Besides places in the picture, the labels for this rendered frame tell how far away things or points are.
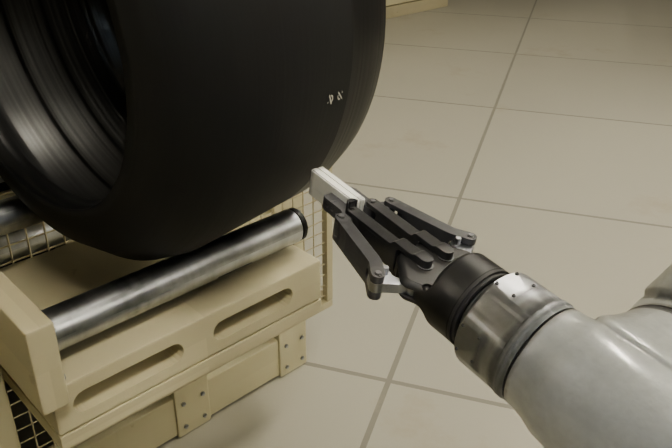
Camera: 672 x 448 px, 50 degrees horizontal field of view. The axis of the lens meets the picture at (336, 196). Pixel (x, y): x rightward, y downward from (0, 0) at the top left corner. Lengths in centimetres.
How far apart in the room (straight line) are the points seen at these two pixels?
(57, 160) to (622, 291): 198
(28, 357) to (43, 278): 36
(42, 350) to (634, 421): 50
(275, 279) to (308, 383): 119
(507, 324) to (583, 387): 7
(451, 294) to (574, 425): 14
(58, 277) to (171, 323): 28
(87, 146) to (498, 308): 69
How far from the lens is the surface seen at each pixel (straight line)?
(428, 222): 69
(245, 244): 87
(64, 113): 111
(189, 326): 83
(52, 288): 105
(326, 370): 211
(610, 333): 56
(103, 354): 81
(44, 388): 75
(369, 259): 62
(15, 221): 103
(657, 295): 64
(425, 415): 199
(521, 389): 56
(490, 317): 57
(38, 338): 72
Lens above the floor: 134
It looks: 26 degrees down
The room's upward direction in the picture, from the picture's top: straight up
